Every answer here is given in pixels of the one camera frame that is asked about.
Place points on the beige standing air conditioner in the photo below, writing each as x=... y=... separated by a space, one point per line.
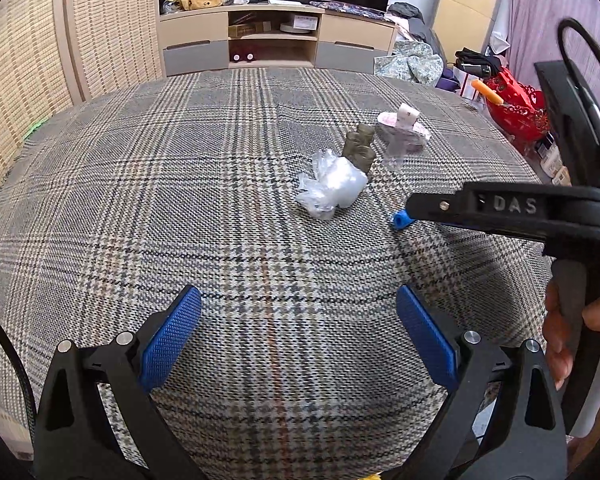
x=463 y=24

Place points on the blue small cylinder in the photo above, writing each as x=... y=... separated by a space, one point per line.
x=401 y=220

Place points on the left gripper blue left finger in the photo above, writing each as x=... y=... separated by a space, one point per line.
x=73 y=436

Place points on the clear plastic bag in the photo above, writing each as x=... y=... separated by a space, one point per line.
x=335 y=184

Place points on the floral green cloth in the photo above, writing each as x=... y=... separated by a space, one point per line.
x=413 y=61

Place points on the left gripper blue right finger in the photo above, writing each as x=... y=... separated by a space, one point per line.
x=525 y=437

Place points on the bamboo folding screen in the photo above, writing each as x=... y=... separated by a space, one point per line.
x=56 y=54

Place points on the orange toy stick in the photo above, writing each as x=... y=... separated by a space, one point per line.
x=490 y=95

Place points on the wooden tv cabinet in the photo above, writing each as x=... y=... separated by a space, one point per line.
x=271 y=35

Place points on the person's right hand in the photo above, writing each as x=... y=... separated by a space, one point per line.
x=556 y=332

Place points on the purple curtain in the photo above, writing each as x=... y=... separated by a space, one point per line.
x=532 y=32

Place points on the olive green wrapper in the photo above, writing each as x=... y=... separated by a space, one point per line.
x=356 y=148

